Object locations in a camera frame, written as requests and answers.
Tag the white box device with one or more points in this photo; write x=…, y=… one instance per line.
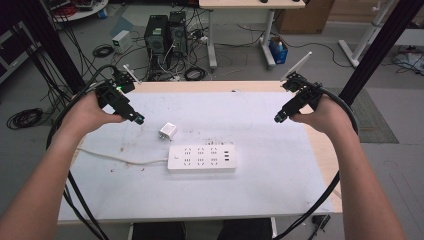
x=121, y=40

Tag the black bracket on floor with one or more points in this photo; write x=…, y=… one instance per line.
x=320, y=221

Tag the cardboard box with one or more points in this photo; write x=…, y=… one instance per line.
x=303, y=16

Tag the white power adapter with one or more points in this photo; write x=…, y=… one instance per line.
x=168, y=130

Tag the white table mat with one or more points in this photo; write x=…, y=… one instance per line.
x=233, y=190

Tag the person's left hand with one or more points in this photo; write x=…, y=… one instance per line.
x=85, y=115

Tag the white power strip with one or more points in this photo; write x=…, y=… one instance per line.
x=200, y=158

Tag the black frame post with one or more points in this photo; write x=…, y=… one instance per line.
x=376, y=53
x=53, y=46

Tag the round white table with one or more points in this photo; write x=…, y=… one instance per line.
x=83, y=10

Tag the person's leg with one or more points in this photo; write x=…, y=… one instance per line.
x=245, y=230
x=158, y=231

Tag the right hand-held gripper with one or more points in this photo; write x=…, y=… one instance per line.
x=301, y=96

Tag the person's right leg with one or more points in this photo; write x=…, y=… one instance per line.
x=245, y=230

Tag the white metal stand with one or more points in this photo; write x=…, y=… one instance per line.
x=365, y=40

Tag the blue box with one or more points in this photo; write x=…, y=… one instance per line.
x=279, y=53

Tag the person's left leg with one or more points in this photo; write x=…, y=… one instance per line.
x=158, y=231

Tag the grey floor mat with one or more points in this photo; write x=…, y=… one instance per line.
x=373, y=123

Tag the black computer tower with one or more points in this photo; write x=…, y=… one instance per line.
x=177, y=33
x=156, y=38

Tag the person's right hand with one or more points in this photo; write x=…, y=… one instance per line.
x=328, y=115

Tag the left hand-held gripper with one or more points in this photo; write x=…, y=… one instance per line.
x=113, y=96

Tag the dark equipment rack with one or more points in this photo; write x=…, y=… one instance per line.
x=13, y=50

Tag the wooden desk with white legs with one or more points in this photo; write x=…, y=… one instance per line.
x=250, y=4

